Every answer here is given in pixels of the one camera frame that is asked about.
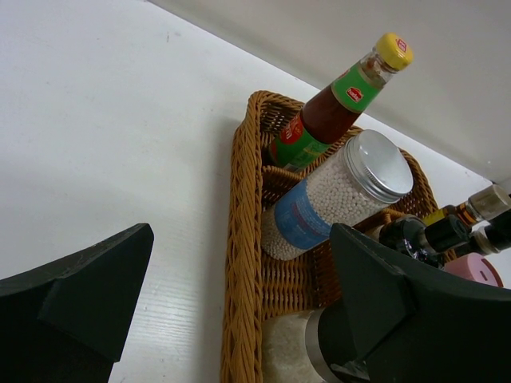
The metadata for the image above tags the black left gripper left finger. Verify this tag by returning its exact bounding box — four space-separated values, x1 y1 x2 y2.
1 223 154 382

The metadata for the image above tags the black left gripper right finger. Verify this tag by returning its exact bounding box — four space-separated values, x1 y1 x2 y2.
330 224 510 382

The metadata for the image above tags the pink-lid spice jar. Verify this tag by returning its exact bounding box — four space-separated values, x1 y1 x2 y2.
444 253 504 287

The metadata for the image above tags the black-top salt grinder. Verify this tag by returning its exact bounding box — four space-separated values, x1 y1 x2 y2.
262 309 369 382
378 214 474 268

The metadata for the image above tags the small dark pepper bottle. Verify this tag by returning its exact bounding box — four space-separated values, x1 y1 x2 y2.
454 225 510 257

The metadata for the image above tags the yellow-label brown sauce bottle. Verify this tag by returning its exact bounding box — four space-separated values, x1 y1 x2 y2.
422 184 511 227

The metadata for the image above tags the tall silver-lid bead jar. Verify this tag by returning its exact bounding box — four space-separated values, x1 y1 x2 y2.
261 130 414 260

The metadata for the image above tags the red chili sauce bottle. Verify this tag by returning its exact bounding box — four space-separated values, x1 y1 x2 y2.
267 33 414 172

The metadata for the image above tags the brown wicker divided tray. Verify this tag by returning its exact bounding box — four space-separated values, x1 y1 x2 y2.
220 90 458 383

